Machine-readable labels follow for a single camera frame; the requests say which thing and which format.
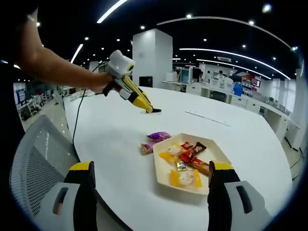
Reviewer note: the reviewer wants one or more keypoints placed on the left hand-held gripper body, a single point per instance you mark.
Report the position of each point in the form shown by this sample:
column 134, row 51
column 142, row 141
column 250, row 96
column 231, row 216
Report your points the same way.
column 119, row 65

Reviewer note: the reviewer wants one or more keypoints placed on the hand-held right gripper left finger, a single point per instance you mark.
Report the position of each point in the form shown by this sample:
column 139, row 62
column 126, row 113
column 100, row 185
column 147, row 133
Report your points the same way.
column 83, row 199

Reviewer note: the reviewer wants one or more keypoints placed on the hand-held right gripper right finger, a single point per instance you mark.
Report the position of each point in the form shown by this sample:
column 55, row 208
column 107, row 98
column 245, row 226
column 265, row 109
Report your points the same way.
column 220, row 204

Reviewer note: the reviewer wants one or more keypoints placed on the purple food snack packet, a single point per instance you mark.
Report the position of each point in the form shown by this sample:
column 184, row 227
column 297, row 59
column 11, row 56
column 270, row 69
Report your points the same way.
column 146, row 148
column 158, row 136

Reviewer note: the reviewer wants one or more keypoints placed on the orange clear pastry food packet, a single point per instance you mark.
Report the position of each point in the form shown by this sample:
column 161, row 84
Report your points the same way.
column 170, row 152
column 185, row 178

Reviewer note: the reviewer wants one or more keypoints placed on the brown snack bar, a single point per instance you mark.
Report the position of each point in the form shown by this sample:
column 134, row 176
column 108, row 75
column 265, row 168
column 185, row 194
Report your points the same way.
column 199, row 165

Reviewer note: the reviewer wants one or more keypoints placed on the gold candy food packet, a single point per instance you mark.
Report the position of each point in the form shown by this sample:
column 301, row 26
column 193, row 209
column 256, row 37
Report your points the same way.
column 181, row 165

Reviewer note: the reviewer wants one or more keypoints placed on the cream hexagonal tray container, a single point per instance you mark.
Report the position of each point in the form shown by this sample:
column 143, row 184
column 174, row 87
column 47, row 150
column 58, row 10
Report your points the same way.
column 216, row 149

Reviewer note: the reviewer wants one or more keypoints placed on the long red food bar packet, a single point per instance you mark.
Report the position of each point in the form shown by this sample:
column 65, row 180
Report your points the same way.
column 193, row 151

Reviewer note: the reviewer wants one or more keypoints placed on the small red food packet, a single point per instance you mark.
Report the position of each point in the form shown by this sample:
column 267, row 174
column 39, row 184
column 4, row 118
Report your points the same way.
column 187, row 145

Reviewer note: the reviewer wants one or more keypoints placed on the person's left hand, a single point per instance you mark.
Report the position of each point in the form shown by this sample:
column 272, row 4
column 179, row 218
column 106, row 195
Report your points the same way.
column 101, row 83

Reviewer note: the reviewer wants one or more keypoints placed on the black office chair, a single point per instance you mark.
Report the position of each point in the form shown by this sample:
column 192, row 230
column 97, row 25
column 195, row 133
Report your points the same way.
column 145, row 81

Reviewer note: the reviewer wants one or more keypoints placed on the light blue screen device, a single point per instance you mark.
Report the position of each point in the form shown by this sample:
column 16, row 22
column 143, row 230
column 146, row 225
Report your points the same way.
column 186, row 75

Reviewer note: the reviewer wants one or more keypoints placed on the straight ceiling light strip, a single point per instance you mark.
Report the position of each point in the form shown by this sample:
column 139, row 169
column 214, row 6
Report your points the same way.
column 110, row 10

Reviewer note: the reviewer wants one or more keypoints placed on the grey mesh office chair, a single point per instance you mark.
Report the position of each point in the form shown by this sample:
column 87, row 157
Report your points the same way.
column 36, row 154

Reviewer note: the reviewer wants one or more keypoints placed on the group of white office chairs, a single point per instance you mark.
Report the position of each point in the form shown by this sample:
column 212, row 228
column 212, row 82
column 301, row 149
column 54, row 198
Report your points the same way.
column 36, row 103

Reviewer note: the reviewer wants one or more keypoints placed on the curved ceiling light strip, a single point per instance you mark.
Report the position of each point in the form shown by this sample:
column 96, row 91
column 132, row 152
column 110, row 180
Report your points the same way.
column 231, row 53
column 231, row 64

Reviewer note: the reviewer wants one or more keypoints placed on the white office desk row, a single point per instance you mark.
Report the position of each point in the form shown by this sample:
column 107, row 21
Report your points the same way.
column 240, row 98

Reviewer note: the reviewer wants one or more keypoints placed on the blue wall poster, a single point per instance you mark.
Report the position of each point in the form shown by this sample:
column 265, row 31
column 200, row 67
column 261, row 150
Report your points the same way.
column 20, row 94

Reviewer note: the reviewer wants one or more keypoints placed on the red wall display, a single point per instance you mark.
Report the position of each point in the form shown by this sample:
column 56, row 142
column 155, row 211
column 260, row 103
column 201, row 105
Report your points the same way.
column 252, row 80

